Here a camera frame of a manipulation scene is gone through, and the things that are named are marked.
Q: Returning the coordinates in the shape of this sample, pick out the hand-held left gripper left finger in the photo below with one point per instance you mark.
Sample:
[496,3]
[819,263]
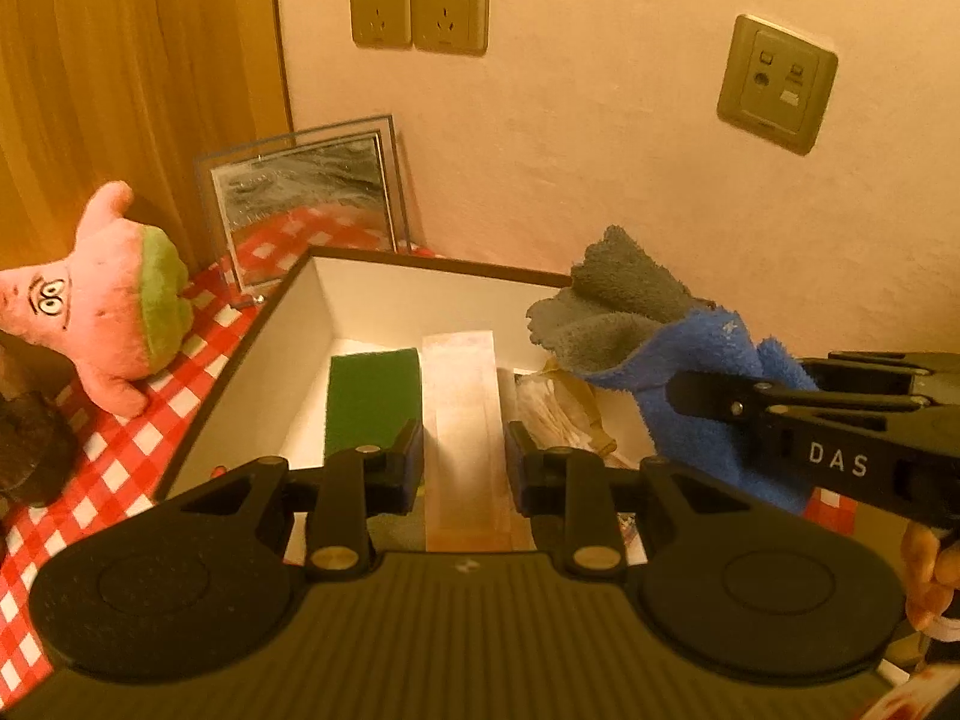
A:
[409,465]

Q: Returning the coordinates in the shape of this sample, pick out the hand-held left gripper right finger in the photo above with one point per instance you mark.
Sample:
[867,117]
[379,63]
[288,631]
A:
[519,465]

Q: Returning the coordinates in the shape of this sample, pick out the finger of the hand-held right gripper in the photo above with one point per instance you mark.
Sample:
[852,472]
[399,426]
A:
[712,394]
[862,367]

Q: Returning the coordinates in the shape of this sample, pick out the blue microfibre towel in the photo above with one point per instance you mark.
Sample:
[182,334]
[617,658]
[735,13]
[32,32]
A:
[697,360]

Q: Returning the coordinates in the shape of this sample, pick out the clear bag of cotton swabs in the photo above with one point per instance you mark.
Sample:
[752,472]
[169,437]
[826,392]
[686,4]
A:
[551,420]

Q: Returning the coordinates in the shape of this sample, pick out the pale long packet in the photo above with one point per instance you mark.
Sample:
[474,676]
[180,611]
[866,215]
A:
[461,420]

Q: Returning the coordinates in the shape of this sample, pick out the green scouring sponge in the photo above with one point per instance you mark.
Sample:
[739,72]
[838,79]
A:
[371,397]

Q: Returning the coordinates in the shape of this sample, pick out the brown storage box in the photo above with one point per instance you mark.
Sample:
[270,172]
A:
[285,360]

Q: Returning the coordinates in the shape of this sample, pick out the person's right hand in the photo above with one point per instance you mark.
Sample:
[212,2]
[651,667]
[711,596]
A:
[919,570]

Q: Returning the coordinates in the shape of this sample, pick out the white red printed cloth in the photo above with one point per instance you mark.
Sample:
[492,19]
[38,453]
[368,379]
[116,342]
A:
[911,697]

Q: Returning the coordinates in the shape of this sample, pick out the red white checkered tablecloth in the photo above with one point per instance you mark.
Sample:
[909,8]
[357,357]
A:
[97,465]

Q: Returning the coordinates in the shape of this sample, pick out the pink plush toy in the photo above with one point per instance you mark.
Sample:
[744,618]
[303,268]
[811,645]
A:
[105,315]

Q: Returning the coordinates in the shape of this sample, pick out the dark glass jar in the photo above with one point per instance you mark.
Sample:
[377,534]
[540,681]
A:
[34,450]

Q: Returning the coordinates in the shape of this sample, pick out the wooden door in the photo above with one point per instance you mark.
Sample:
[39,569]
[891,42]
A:
[135,60]

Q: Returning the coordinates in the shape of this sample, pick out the glass picture frame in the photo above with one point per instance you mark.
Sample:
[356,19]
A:
[300,195]

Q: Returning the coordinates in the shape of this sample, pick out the beige wall data panel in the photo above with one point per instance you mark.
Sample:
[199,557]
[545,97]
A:
[776,82]

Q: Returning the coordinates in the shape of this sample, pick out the beige wall socket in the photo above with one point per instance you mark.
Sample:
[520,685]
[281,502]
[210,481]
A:
[380,7]
[450,9]

